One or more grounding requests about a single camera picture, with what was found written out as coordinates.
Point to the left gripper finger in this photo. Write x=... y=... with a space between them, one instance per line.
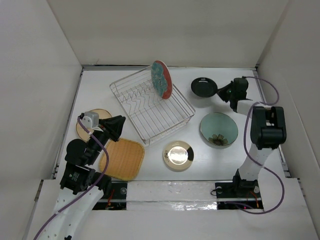
x=116 y=133
x=115 y=122

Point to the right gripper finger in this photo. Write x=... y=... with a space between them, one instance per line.
x=224 y=96
x=224 y=90

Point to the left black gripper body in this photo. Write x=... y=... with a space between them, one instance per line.
x=103 y=137

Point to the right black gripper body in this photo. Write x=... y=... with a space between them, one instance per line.
x=232 y=93

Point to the small black plate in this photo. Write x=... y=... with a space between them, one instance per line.
x=204 y=87

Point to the red and teal floral plate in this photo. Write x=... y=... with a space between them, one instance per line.
x=161 y=79

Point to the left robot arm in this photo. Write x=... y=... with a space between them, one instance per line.
x=81 y=186

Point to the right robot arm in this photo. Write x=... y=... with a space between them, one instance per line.
x=265 y=122

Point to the round wooden plate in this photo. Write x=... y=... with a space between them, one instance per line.
x=103 y=114

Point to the woven bamboo square tray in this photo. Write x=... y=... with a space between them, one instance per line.
x=125 y=159

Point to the light green flower bowl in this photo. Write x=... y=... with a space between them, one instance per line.
x=219 y=129

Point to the gold rimmed cream plate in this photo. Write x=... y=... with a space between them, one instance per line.
x=178 y=155

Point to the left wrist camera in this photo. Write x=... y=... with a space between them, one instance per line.
x=90 y=119

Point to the wire dish rack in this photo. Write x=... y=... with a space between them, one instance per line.
x=151 y=116

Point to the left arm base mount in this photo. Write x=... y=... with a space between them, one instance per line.
x=116 y=200

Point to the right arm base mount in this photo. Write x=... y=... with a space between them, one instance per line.
x=237 y=195

